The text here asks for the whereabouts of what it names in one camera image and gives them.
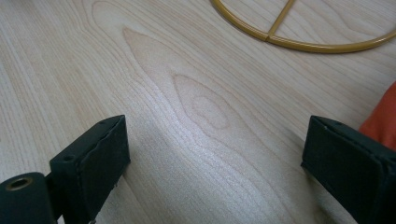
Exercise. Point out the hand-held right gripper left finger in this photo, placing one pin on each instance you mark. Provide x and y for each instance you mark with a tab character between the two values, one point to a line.
93	168

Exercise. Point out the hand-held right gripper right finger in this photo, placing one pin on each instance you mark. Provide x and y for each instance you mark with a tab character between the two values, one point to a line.
348	155

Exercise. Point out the orange cloth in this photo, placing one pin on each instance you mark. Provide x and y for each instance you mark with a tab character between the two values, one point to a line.
383	121

